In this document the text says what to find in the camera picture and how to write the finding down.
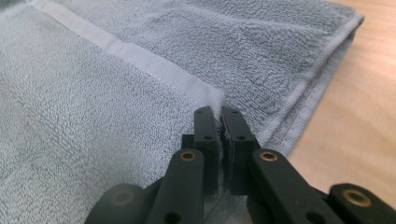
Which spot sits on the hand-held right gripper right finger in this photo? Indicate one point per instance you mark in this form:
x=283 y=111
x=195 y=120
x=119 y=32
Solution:
x=238 y=146

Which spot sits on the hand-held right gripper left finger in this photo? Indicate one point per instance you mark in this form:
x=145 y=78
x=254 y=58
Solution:
x=207 y=137

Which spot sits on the grey terry towel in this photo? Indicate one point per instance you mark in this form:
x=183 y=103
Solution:
x=93 y=93

